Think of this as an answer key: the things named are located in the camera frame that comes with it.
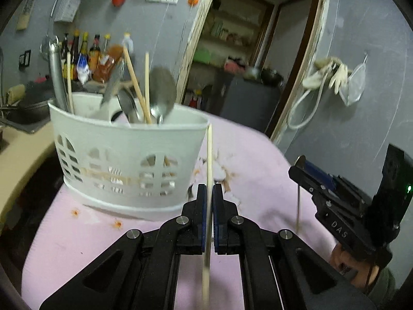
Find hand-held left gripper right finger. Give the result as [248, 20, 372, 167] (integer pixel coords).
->
[213, 183, 376, 310]

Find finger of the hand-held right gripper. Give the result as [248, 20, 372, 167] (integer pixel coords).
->
[288, 165, 333, 214]
[297, 156, 365, 207]

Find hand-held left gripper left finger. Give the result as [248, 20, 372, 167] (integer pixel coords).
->
[39, 183, 207, 310]

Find gold spoon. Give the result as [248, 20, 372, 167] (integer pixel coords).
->
[295, 155, 307, 235]

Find wooden chopstick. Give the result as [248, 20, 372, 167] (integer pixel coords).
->
[202, 124, 213, 302]
[123, 46, 152, 124]
[145, 52, 150, 117]
[66, 52, 75, 114]

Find white plastic utensil basket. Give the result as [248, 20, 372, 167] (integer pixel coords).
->
[48, 92, 210, 222]

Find steel spoon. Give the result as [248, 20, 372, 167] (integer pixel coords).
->
[117, 87, 144, 124]
[149, 66, 177, 125]

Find stainless steel knife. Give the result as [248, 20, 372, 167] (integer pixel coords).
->
[99, 60, 125, 110]

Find steel tube-handled utensil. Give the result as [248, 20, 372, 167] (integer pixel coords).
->
[48, 41, 70, 112]

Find person's right forearm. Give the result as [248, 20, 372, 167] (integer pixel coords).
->
[368, 265, 397, 307]

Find person's right hand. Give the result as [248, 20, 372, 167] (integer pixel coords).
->
[331, 244, 379, 293]

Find pink floral tablecloth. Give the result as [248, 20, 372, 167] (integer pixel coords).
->
[21, 113, 343, 310]

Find grey cabinet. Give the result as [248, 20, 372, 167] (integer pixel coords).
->
[211, 71, 281, 133]

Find clear plastic bag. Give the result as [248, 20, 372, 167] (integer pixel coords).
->
[339, 55, 368, 107]

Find white rubber gloves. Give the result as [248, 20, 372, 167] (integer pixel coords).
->
[327, 63, 350, 96]

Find dark metal wok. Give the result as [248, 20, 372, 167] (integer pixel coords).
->
[260, 68, 284, 86]

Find red and yellow bottle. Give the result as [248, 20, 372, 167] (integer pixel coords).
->
[190, 90, 203, 110]

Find green plastic container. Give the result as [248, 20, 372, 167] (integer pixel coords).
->
[193, 48, 215, 65]

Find orange snack packet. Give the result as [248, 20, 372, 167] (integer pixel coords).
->
[92, 45, 125, 83]

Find blue and white packet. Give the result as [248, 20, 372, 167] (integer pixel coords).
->
[77, 55, 91, 84]

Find red-capped sauce bottle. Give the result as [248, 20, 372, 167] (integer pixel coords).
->
[89, 35, 101, 72]

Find dark cooking pot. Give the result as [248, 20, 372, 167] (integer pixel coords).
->
[0, 98, 54, 126]

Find dark sauce bottle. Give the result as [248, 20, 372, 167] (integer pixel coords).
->
[69, 30, 81, 80]

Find wooden door frame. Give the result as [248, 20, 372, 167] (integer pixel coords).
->
[176, 0, 331, 143]

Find black wall socket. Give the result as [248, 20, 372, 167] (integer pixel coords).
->
[19, 50, 32, 71]

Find white wire rack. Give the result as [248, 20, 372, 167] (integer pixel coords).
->
[53, 0, 81, 23]

